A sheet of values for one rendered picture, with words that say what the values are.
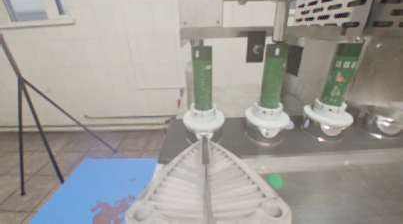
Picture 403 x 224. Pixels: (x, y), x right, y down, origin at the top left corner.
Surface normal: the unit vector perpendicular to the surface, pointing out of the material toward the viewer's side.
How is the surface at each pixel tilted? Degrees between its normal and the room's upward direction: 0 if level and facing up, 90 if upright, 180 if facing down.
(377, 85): 90
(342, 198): 0
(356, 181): 0
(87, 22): 90
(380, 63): 90
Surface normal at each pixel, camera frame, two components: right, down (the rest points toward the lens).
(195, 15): 0.00, 0.40
